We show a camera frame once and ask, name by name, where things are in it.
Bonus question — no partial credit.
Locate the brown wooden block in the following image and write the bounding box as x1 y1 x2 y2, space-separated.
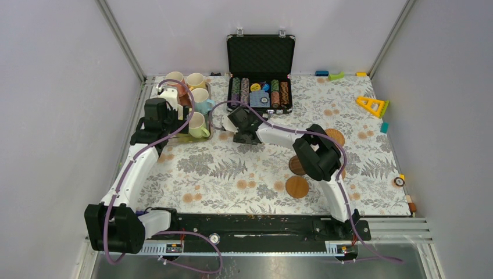
406 195 417 214

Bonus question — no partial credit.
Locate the pink mug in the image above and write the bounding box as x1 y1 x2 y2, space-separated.
165 71 184 86

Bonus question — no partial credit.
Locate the floral table mat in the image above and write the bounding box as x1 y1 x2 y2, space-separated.
136 76 410 216

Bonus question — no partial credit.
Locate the green toy block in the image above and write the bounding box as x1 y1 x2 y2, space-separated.
328 71 345 81

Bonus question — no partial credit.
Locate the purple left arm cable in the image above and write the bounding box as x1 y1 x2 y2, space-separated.
102 79 223 276

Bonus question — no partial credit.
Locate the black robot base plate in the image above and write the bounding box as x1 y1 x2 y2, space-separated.
152 213 354 253

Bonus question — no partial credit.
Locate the teal toy block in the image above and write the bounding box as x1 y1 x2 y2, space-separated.
380 122 390 134

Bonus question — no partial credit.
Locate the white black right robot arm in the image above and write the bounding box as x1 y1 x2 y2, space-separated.
222 107 358 239

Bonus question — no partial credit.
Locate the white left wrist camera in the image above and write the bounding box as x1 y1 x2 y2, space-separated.
158 87 181 110

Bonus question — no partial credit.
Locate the blue toy block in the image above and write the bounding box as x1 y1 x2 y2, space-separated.
315 70 330 77

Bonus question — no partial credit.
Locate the woven rattan coaster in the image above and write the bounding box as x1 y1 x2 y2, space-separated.
325 128 345 146

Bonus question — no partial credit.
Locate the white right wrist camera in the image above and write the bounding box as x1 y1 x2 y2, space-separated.
221 115 239 134

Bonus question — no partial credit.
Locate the silver metal tray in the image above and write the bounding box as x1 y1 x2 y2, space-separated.
169 81 214 146

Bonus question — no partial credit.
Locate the yellow triangle toy block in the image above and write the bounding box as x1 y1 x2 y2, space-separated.
355 96 390 119

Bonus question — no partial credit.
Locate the light brown wooden coaster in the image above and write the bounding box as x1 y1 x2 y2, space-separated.
285 176 309 199

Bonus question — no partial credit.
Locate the dark brown wooden coaster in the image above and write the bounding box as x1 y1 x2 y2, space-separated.
288 156 306 176

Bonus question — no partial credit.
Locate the black poker chip case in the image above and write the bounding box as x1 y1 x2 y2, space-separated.
226 29 296 115

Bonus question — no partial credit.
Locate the woven cork coaster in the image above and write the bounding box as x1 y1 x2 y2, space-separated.
339 169 346 180

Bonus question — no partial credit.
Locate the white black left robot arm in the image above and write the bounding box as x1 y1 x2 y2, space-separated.
84 98 185 254

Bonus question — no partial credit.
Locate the light green mug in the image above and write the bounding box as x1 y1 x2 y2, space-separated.
188 112 210 138

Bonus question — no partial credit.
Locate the tape roll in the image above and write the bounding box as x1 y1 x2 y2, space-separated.
393 176 405 187

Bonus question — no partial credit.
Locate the light blue mug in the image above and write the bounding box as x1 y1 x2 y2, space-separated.
191 88 216 115

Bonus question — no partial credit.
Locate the yellow mug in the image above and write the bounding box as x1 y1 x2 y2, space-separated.
185 73 206 91

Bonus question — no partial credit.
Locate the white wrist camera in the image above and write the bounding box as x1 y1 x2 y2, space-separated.
221 115 239 134
158 87 181 110

